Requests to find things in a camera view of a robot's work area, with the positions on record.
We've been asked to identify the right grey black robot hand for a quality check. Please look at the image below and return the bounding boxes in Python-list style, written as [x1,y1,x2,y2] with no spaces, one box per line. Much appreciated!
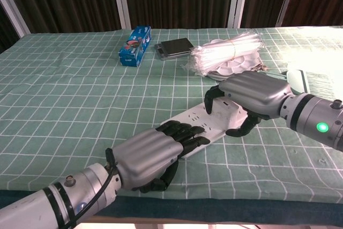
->
[204,70,293,137]

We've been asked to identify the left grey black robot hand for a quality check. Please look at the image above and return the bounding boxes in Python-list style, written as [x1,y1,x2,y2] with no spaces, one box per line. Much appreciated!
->
[105,121,211,194]

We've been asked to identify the white power strip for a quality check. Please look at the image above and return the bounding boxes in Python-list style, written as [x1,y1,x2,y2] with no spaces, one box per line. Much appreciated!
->
[160,97,249,160]

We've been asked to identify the white flower-shaped paint palette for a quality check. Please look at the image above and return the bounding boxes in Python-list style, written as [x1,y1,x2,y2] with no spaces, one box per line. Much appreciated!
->
[206,38,265,82]

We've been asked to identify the bundle of clear straws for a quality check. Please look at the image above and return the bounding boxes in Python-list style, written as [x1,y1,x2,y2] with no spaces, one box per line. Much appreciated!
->
[183,31,265,77]

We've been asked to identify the dark grey kitchen scale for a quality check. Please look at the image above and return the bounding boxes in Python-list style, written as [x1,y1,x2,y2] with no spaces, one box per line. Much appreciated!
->
[153,39,194,61]

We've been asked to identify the green checked tablecloth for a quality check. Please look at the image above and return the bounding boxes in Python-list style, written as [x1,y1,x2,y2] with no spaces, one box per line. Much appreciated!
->
[0,26,343,204]

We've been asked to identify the blue cookie box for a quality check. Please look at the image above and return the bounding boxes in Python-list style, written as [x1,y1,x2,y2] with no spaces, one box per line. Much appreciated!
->
[118,25,152,68]

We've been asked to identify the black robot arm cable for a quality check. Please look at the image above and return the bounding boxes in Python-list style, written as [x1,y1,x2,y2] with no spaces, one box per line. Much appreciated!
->
[68,147,120,229]

